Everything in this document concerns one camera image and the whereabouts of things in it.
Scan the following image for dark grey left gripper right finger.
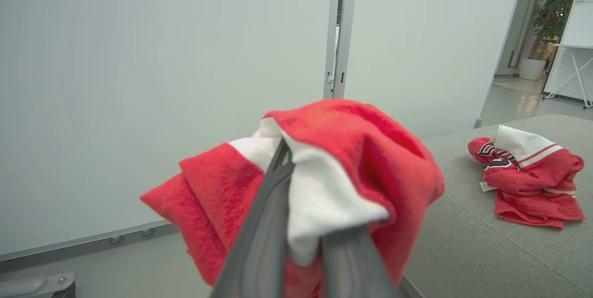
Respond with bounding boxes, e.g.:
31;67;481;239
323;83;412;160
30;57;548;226
321;226;397;298

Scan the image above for white partition panel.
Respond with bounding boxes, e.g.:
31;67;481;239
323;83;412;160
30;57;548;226
344;0;529;141
0;0;335;262

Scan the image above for green leafy indoor plant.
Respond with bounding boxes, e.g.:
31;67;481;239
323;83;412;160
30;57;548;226
532;0;577;60

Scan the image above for grey fabric sofa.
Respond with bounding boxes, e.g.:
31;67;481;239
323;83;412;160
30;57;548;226
398;114;593;298

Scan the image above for white plant pot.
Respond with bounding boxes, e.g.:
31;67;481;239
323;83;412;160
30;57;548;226
519;58;547;81

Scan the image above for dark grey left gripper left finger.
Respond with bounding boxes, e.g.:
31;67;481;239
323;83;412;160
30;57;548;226
211;139;293;298

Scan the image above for red garment with black lettering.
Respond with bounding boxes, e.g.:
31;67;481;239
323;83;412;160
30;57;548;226
467;125;586;230

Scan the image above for long grey metal partition foot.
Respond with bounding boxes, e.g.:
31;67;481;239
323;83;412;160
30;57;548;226
0;273;76;298

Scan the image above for grey partition joint post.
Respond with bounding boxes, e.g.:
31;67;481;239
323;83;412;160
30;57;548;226
323;0;358;100

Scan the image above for red and white plain garment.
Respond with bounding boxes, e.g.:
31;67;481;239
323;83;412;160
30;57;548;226
140;99;445;298

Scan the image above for white folding table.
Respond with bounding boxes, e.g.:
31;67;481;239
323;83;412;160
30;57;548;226
542;43;593;108

